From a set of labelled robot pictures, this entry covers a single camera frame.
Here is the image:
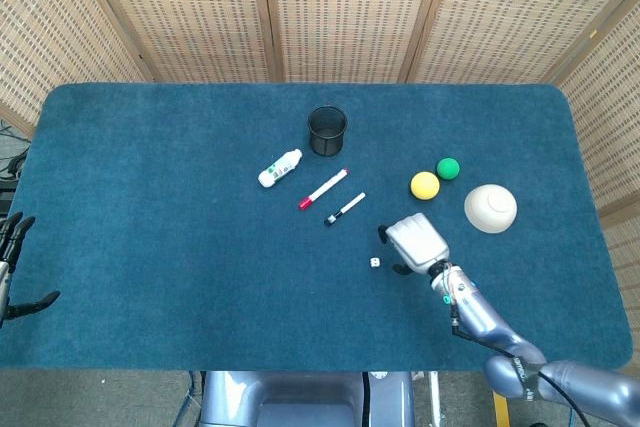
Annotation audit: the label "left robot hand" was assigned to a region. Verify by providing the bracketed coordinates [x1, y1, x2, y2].
[0, 212, 61, 329]

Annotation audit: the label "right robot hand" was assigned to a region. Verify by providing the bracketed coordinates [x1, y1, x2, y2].
[377, 212, 451, 276]

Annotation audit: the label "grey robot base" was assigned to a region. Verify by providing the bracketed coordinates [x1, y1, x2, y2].
[198, 370, 416, 427]

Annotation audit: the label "yellow foam ball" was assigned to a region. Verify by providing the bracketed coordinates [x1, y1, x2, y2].
[410, 171, 441, 200]

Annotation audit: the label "black capped white marker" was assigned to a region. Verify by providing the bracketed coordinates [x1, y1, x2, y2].
[324, 191, 367, 228]

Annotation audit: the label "overturned beige bowl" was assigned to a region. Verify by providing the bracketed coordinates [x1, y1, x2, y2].
[463, 184, 519, 234]

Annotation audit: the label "green foam ball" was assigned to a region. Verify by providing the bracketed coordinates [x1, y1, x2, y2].
[436, 157, 461, 180]

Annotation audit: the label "red capped white marker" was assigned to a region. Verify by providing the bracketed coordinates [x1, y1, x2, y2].
[298, 168, 350, 211]

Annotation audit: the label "black mesh pen cup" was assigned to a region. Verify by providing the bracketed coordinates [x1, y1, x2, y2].
[307, 105, 349, 156]

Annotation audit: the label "white glue bottle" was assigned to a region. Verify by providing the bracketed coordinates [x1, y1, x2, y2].
[257, 148, 304, 189]

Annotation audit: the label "blue table cloth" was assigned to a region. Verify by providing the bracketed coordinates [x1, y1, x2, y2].
[0, 81, 632, 372]

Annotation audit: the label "woven bamboo folding screen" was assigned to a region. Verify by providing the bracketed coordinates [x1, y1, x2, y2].
[0, 0, 640, 348]

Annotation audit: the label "black floor cables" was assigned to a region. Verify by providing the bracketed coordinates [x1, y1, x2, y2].
[0, 119, 32, 183]

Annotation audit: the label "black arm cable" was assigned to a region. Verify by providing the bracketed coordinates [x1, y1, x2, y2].
[451, 316, 591, 427]

